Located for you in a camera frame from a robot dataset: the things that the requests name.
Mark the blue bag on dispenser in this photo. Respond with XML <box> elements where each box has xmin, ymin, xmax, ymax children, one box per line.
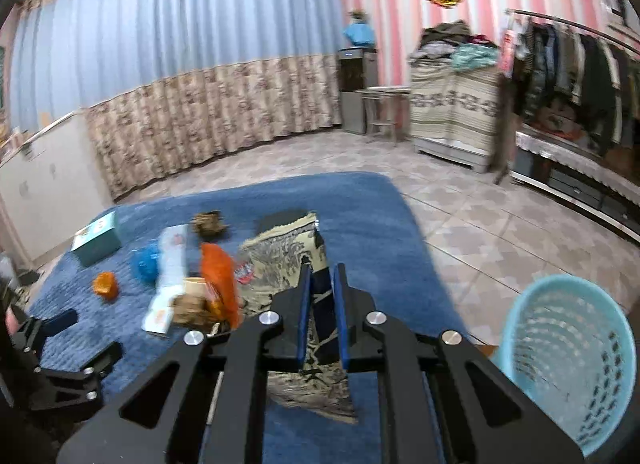
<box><xmin>342</xmin><ymin>18</ymin><xmax>376</xmax><ymax>49</ymax></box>

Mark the orange plastic wrapper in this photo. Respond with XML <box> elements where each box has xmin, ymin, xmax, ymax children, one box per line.
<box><xmin>200</xmin><ymin>243</ymin><xmax>242</xmax><ymax>331</ymax></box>

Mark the blue plastic bag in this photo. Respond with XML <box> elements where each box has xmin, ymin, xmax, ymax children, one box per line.
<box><xmin>131</xmin><ymin>244</ymin><xmax>161</xmax><ymax>285</ymax></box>

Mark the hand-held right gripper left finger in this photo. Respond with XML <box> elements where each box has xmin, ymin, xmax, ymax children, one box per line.
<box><xmin>56</xmin><ymin>253</ymin><xmax>314</xmax><ymax>464</ymax></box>

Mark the long white packet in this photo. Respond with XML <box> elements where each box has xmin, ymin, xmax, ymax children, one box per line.
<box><xmin>141</xmin><ymin>225</ymin><xmax>194</xmax><ymax>337</ymax></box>

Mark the small orange round item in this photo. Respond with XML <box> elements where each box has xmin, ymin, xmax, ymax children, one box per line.
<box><xmin>93</xmin><ymin>271</ymin><xmax>119</xmax><ymax>301</ymax></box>

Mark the metal clothes rack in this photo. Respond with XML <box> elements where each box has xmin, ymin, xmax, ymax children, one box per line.
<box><xmin>492</xmin><ymin>8</ymin><xmax>640</xmax><ymax>185</ymax></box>

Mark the small wooden stool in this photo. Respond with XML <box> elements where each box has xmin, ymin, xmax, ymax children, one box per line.
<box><xmin>360</xmin><ymin>86</ymin><xmax>412</xmax><ymax>145</ymax></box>

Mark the beige black patterned bag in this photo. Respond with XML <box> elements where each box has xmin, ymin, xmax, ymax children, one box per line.
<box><xmin>237</xmin><ymin>212</ymin><xmax>362</xmax><ymax>425</ymax></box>

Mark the brown paper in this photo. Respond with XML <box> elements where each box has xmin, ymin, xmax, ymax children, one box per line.
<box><xmin>192</xmin><ymin>211</ymin><xmax>230</xmax><ymax>244</ymax></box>
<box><xmin>172</xmin><ymin>296</ymin><xmax>214</xmax><ymax>333</ymax></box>

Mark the row of hanging clothes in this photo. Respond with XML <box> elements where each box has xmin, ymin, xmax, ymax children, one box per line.
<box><xmin>514</xmin><ymin>18</ymin><xmax>640</xmax><ymax>157</ymax></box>

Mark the dark small cabinet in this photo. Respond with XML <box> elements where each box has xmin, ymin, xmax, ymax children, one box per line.
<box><xmin>337</xmin><ymin>46</ymin><xmax>379</xmax><ymax>136</ymax></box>

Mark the low cabinet with lace cloth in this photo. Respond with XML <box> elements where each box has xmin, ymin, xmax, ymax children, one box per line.
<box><xmin>509</xmin><ymin>125</ymin><xmax>640</xmax><ymax>245</ymax></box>

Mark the pile of folded clothes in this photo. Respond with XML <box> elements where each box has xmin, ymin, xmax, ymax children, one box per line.
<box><xmin>410</xmin><ymin>20</ymin><xmax>501</xmax><ymax>70</ymax></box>

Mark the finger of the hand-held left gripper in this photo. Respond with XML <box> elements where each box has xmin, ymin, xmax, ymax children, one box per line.
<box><xmin>15</xmin><ymin>309</ymin><xmax>80</xmax><ymax>351</ymax></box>
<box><xmin>30</xmin><ymin>342</ymin><xmax>124</xmax><ymax>412</ymax></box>

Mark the red blue wrapper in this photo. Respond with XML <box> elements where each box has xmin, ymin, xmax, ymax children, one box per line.
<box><xmin>234</xmin><ymin>259</ymin><xmax>257</xmax><ymax>287</ymax></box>

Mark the cabinet with patterned cloth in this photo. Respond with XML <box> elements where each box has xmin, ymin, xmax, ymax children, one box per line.
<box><xmin>408</xmin><ymin>61</ymin><xmax>504</xmax><ymax>174</ymax></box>

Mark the blue rug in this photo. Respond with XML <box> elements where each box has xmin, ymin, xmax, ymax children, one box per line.
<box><xmin>27</xmin><ymin>171</ymin><xmax>472</xmax><ymax>464</ymax></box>

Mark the light blue plastic basket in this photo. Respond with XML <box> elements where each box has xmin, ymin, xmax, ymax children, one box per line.
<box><xmin>492</xmin><ymin>275</ymin><xmax>632</xmax><ymax>458</ymax></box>

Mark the small tan cardboard box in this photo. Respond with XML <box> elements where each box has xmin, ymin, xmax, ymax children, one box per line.
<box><xmin>182</xmin><ymin>276</ymin><xmax>209</xmax><ymax>303</ymax></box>

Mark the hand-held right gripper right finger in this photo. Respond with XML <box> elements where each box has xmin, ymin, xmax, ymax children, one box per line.
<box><xmin>333</xmin><ymin>264</ymin><xmax>585</xmax><ymax>464</ymax></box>

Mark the blue and floral curtain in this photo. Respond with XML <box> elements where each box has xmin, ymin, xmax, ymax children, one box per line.
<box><xmin>10</xmin><ymin>0</ymin><xmax>347</xmax><ymax>203</ymax></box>

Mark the teal cardboard box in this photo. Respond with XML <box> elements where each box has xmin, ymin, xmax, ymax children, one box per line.
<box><xmin>71</xmin><ymin>211</ymin><xmax>123</xmax><ymax>267</ymax></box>

